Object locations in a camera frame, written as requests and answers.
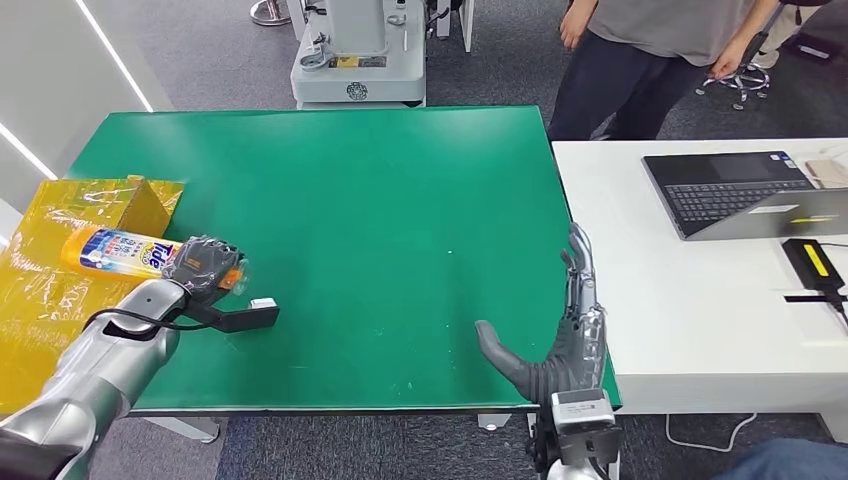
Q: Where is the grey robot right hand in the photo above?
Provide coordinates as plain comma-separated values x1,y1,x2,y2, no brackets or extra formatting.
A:
474,222,609,407

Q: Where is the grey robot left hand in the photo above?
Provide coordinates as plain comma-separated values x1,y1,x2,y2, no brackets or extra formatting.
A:
160,234,248,307

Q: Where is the person's hand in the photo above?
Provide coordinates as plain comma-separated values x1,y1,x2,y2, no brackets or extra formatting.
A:
558,0,592,52
709,38,752,81

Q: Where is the orange detergent bottle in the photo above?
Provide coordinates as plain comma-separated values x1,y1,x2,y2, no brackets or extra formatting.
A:
60,225,252,294

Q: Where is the chrome stool base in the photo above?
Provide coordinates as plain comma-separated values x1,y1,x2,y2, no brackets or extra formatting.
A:
694,61,772,111

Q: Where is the seated person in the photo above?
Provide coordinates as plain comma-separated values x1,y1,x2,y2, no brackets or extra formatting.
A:
751,0,826,71

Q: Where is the standing person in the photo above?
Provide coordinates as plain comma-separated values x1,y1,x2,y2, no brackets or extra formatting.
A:
547,0,784,142

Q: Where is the white table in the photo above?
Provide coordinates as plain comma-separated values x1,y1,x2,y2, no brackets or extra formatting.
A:
551,137,848,445

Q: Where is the dark grey laptop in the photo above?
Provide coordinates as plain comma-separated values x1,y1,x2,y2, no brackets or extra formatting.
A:
641,150,848,242

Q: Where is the beige flat item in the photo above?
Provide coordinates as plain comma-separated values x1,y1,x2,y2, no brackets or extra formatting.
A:
804,158,848,190

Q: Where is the white table leg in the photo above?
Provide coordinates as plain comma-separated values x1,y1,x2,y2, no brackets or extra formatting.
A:
144,415,221,444

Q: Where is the yellow taped cardboard box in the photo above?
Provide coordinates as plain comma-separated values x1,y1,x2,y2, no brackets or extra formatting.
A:
0,174,187,417

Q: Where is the green table mat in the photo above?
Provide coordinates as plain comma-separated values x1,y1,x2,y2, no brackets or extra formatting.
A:
66,105,623,413

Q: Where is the white machine base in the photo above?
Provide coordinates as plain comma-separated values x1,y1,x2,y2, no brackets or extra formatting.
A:
289,0,429,111

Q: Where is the black adapter with yellow label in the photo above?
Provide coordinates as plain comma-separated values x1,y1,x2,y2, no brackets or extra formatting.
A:
781,238,848,293

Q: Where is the blue fabric object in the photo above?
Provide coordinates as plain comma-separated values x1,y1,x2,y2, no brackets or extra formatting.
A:
714,438,848,480

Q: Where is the chrome stanchion base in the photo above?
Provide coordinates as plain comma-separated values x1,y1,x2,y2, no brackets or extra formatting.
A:
249,0,293,28

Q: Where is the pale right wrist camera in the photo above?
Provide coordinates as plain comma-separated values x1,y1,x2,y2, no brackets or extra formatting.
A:
550,388,618,433

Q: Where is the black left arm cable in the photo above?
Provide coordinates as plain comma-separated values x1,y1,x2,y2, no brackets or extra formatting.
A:
82,307,215,333

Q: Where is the black left camera bracket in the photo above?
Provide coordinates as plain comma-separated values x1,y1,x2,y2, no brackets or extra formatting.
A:
188,301,282,335

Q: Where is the black camera bracket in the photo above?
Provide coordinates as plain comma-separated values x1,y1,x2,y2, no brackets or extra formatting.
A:
527,423,625,480
188,301,282,335

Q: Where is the black right camera bracket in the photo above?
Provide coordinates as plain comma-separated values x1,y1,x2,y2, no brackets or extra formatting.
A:
527,423,625,480

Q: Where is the white cable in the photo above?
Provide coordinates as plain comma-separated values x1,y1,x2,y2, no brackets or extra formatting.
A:
664,413,759,454

